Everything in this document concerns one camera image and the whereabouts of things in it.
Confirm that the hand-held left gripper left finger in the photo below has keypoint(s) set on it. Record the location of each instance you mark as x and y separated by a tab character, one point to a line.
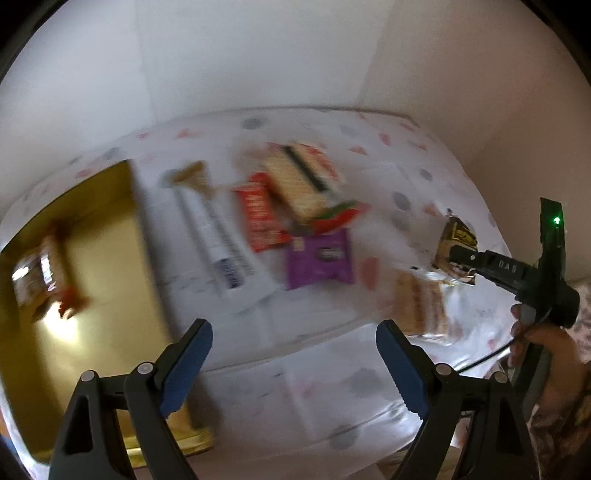
189	364

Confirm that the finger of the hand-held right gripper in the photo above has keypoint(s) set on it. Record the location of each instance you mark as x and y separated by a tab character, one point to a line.
498	270

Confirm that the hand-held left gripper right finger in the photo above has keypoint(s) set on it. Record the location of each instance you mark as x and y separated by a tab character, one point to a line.
401	364

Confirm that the gold and black snack packet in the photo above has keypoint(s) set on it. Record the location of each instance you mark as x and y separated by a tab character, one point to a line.
455	235

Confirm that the tan sandwich cracker packet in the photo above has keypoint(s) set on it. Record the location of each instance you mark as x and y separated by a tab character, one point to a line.
422	304

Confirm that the gold metal tin box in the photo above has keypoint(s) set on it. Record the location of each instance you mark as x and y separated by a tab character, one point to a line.
106	286

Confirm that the long white snack packet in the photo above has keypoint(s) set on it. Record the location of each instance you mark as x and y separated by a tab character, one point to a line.
217	240

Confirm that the purple snack packet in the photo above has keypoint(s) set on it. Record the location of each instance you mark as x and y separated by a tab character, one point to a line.
318	258

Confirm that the red snack packet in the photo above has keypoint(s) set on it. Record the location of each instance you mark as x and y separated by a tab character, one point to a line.
261	214

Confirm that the clear square cracker packet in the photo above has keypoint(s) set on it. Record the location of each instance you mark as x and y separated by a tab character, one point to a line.
300	182

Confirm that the person's right hand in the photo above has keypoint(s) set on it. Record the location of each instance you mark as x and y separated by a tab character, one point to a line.
565	360

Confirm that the white polka dot tablecloth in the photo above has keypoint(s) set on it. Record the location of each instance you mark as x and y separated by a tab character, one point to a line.
323	392

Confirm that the red striped biscuit packet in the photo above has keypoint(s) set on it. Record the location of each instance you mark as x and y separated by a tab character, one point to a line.
57	270

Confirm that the clear nut snack packet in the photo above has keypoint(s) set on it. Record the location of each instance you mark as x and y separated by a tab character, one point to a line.
30	279

